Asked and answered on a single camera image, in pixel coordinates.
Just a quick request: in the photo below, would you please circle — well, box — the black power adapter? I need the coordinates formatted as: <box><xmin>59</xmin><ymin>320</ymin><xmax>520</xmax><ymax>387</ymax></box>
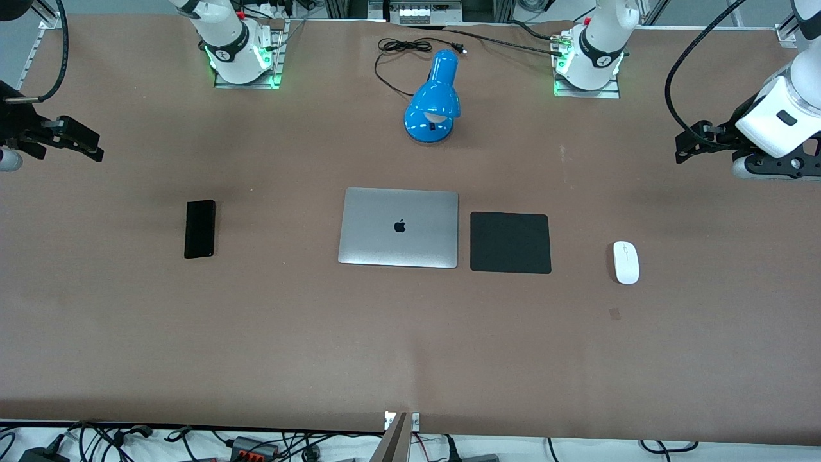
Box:
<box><xmin>18</xmin><ymin>445</ymin><xmax>71</xmax><ymax>462</ymax></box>

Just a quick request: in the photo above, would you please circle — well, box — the white power strip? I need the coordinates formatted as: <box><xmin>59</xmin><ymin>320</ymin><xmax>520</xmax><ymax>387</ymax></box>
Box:
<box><xmin>388</xmin><ymin>0</ymin><xmax>464</xmax><ymax>26</ymax></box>

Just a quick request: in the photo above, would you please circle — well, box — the black smartphone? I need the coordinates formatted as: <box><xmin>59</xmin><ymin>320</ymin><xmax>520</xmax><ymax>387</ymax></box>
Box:
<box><xmin>184</xmin><ymin>200</ymin><xmax>217</xmax><ymax>260</ymax></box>

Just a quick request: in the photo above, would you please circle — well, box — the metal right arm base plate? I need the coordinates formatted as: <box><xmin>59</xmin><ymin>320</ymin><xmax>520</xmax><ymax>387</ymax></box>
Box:
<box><xmin>214</xmin><ymin>18</ymin><xmax>291</xmax><ymax>90</ymax></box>

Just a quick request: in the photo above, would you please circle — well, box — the black mouse pad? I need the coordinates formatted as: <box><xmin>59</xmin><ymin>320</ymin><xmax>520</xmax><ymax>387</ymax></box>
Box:
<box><xmin>470</xmin><ymin>212</ymin><xmax>552</xmax><ymax>275</ymax></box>

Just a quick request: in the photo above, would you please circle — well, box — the white computer mouse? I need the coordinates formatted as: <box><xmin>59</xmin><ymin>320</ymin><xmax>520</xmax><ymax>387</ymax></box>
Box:
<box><xmin>613</xmin><ymin>241</ymin><xmax>641</xmax><ymax>286</ymax></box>

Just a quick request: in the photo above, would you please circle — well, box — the looped black floor cable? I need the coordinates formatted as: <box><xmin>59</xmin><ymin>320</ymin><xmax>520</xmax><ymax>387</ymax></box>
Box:
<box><xmin>639</xmin><ymin>439</ymin><xmax>701</xmax><ymax>455</ymax></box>

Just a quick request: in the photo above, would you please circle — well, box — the blue desk lamp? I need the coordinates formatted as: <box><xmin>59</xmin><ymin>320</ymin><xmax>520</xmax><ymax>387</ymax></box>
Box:
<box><xmin>403</xmin><ymin>49</ymin><xmax>462</xmax><ymax>144</ymax></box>

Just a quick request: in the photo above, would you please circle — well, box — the thick black base cable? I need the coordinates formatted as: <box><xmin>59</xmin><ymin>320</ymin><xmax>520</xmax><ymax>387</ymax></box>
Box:
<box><xmin>410</xmin><ymin>24</ymin><xmax>570</xmax><ymax>58</ymax></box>

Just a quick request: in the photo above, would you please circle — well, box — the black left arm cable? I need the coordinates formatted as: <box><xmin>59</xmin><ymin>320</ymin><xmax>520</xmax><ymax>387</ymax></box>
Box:
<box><xmin>664</xmin><ymin>0</ymin><xmax>750</xmax><ymax>150</ymax></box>

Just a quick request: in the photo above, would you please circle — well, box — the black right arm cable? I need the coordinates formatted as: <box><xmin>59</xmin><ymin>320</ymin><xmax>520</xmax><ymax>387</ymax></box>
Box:
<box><xmin>0</xmin><ymin>0</ymin><xmax>70</xmax><ymax>105</ymax></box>

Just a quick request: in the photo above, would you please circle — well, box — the grey orange connector box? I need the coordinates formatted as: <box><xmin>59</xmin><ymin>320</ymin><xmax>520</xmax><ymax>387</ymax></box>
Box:
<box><xmin>230</xmin><ymin>436</ymin><xmax>281</xmax><ymax>462</ymax></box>

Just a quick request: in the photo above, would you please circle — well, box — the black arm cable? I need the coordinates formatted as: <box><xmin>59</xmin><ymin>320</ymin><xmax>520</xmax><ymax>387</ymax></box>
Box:
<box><xmin>664</xmin><ymin>0</ymin><xmax>750</xmax><ymax>150</ymax></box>
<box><xmin>0</xmin><ymin>0</ymin><xmax>70</xmax><ymax>105</ymax></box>

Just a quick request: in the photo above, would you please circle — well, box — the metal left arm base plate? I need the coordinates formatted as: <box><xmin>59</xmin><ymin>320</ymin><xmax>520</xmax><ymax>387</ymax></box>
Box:
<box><xmin>552</xmin><ymin>31</ymin><xmax>622</xmax><ymax>99</ymax></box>

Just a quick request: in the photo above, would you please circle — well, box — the thin black lamp cable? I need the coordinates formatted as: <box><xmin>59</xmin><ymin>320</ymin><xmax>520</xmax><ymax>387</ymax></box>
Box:
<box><xmin>374</xmin><ymin>37</ymin><xmax>468</xmax><ymax>99</ymax></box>

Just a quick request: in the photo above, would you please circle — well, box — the silver closed laptop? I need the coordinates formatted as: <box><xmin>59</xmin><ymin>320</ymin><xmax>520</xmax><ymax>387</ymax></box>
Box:
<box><xmin>337</xmin><ymin>187</ymin><xmax>460</xmax><ymax>270</ymax></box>

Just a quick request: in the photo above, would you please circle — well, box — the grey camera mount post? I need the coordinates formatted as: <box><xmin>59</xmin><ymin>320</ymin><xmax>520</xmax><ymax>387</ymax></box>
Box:
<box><xmin>371</xmin><ymin>411</ymin><xmax>421</xmax><ymax>462</ymax></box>

